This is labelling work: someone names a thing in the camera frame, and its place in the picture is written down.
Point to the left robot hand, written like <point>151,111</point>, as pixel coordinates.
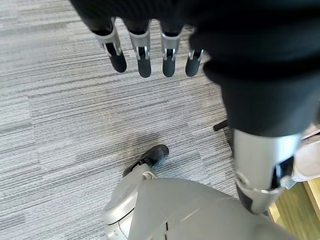
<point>250,50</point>

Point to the wooden shoe rack shelf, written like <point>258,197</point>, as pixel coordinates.
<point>297,210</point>

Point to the white slipper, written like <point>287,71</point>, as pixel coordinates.
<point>308,160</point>

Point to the dark robot foot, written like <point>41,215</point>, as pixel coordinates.
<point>155,153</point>

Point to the silver robot leg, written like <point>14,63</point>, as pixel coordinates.
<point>185,215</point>

